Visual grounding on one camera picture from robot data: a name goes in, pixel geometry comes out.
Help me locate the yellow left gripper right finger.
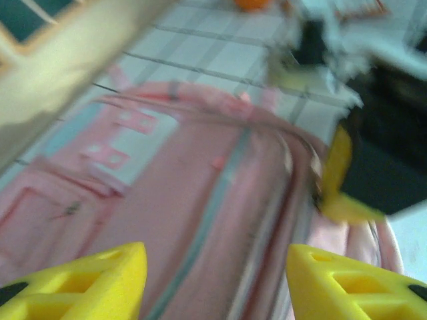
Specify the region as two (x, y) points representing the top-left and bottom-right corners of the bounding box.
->
(286, 243), (427, 320)

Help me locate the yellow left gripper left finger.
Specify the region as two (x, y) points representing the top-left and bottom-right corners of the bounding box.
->
(0, 241), (147, 320)

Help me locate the pink student backpack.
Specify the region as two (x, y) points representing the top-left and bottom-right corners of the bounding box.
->
(0, 81), (404, 320)

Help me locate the orange and white snack packet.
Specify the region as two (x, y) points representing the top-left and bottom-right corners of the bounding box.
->
(333, 0), (391, 17)

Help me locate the white and orange bowl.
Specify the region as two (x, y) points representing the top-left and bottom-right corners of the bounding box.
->
(232, 0), (271, 13)

